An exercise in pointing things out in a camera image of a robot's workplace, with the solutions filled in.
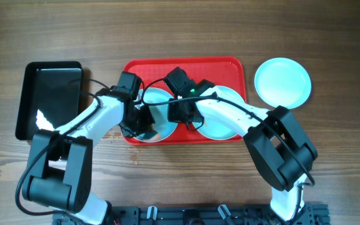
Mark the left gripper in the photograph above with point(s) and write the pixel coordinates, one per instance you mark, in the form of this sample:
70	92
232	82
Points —
140	124

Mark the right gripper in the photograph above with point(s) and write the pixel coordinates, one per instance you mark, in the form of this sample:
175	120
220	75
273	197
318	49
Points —
180	114

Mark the light blue plate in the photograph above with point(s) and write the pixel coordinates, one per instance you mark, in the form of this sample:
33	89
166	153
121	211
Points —
284	82
215	130
161	128

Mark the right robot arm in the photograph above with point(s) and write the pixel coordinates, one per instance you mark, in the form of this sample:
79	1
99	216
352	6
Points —
280	149

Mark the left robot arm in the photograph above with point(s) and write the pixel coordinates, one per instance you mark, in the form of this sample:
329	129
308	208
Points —
57	178

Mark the red plastic serving tray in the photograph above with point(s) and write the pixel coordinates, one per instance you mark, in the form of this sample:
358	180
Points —
222	71

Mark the black rectangular water tray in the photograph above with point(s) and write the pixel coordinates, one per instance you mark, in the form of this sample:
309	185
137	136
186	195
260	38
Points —
50	97

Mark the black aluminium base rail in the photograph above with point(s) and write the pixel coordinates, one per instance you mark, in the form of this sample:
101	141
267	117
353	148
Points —
317	214

